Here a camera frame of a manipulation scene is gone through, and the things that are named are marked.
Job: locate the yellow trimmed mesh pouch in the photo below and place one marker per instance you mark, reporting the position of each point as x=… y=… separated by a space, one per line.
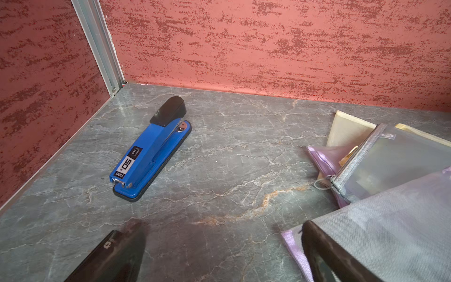
x=348 y=130

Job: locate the aluminium left corner post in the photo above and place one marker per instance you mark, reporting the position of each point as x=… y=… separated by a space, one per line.
x=93 y=23

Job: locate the small purple mesh pouch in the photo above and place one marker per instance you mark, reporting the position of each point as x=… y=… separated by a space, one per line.
x=335 y=165

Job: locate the blue black stapler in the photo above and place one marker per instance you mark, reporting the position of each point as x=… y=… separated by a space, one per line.
x=151 y=151

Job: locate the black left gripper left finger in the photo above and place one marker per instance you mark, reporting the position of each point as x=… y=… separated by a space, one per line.
x=117 y=258

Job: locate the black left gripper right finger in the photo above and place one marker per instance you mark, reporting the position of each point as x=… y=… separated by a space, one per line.
x=329 y=262

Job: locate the purple mesh pencil pouch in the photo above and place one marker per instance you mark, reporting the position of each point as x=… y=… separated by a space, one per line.
x=401 y=235

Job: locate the grey blue mesh pouch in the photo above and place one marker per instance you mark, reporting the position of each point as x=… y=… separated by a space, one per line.
x=390 y=156

